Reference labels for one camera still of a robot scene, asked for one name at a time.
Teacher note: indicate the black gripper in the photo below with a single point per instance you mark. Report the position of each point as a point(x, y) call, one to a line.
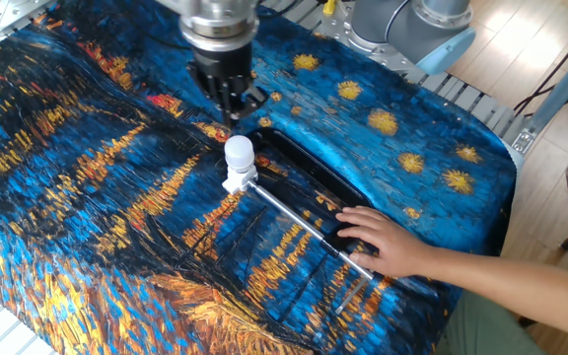
point(225, 61)

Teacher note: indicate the white light bulb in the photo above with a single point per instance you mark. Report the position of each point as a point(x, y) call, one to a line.
point(239, 153)

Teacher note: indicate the metal lamp stand with socket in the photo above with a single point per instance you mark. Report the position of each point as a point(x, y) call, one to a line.
point(313, 170)

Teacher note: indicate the person's right forearm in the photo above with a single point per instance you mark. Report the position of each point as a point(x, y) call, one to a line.
point(511, 291)

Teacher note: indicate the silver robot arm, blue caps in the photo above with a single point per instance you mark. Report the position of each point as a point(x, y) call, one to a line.
point(412, 29)

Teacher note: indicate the white bulb socket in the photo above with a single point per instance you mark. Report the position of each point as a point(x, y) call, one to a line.
point(239, 180)

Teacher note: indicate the person's right hand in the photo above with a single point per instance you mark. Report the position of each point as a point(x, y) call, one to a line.
point(392, 246)

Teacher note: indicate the yellow plastic clip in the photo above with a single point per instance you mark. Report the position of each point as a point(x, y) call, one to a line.
point(329, 7)

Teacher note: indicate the starry night painting tablecloth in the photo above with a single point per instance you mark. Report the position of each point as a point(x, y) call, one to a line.
point(116, 197)

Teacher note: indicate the perforated metal plate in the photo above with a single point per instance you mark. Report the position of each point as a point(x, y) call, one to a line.
point(13, 15)

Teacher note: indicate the green trousers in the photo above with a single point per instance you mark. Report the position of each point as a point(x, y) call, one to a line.
point(481, 330)

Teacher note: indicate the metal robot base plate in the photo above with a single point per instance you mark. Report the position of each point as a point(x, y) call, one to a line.
point(333, 34)

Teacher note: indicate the metal corner bracket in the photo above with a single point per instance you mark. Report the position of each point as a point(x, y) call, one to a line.
point(524, 141)

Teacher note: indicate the aluminium frame post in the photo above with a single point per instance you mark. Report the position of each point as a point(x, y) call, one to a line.
point(560, 84)

